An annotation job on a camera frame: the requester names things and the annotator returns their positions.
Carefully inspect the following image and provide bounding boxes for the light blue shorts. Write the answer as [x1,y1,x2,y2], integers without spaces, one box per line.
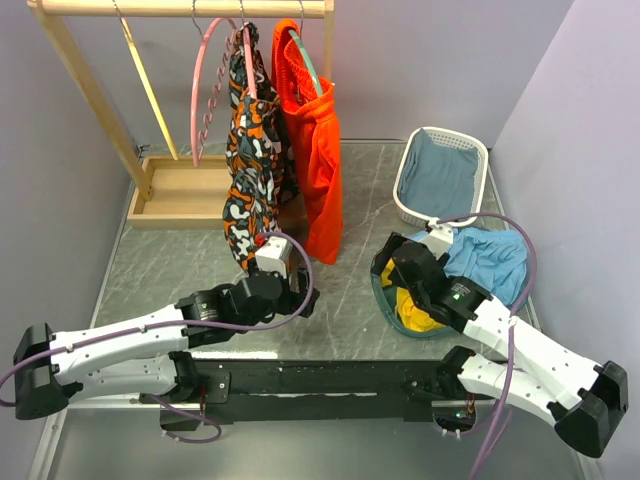
[444,227,528,307]

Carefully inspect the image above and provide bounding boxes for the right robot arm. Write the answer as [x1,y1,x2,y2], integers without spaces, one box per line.
[371,232,629,458]

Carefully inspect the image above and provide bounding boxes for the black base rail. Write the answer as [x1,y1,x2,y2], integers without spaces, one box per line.
[172,359,476,425]

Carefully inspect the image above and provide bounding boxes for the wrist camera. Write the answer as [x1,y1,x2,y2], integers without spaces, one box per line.
[255,236,292,278]
[419,221,454,260]

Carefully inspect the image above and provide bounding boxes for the wooden clothes rack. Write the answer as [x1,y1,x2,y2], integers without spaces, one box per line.
[28,1,335,229]

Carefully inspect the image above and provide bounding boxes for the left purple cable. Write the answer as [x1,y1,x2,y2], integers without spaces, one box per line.
[0,230,316,407]

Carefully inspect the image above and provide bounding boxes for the white plastic basket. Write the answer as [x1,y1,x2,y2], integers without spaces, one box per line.
[392,126,488,228]

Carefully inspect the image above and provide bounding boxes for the camouflage patterned shorts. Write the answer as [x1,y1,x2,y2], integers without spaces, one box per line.
[222,22,300,271]

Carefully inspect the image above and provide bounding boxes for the wooden hanger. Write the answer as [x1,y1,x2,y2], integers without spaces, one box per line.
[112,0,179,161]

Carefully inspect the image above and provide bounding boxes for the teal hanger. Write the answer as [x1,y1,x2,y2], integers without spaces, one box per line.
[287,0,323,97]

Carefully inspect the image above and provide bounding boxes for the pink plastic hanger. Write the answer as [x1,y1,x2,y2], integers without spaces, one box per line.
[189,0,237,168]

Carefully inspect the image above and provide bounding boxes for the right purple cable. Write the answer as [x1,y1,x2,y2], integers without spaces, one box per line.
[438,212,537,480]

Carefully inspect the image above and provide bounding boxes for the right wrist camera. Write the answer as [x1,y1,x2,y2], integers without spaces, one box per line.
[419,221,454,260]

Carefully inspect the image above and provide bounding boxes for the teal transparent tray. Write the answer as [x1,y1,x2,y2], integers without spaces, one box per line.
[369,230,532,339]

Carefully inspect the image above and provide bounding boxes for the orange shorts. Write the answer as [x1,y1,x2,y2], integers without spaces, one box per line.
[271,19,343,264]

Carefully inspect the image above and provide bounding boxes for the grey-blue garment in basket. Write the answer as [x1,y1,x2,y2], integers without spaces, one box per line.
[396,128,479,218]

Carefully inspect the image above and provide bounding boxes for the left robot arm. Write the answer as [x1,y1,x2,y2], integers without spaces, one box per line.
[1,268,319,420]

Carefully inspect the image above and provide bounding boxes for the pink hanger under camouflage shorts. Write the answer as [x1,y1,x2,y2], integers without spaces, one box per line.
[239,0,257,99]

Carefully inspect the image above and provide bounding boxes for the purple cable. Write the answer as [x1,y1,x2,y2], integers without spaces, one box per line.
[438,212,537,480]
[0,230,316,407]

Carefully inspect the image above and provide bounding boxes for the yellow garment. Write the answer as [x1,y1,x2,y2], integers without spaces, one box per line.
[380,259,444,335]

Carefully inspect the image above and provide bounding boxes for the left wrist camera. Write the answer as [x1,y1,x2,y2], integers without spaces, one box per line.
[255,236,292,278]

